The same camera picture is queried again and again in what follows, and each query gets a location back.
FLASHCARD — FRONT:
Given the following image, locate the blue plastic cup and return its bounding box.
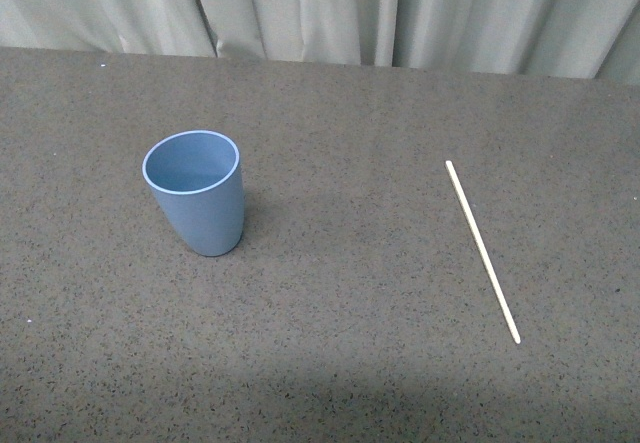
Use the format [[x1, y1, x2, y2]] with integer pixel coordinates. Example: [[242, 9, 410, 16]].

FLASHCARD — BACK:
[[142, 130, 245, 257]]

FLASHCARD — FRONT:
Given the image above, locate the pale wooden chopstick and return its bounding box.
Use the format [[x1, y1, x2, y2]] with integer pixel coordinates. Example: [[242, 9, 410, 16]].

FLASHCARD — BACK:
[[445, 160, 522, 345]]

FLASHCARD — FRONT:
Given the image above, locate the grey-white curtain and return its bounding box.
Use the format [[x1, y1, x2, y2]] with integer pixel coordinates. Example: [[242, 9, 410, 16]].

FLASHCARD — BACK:
[[1, 0, 639, 84]]

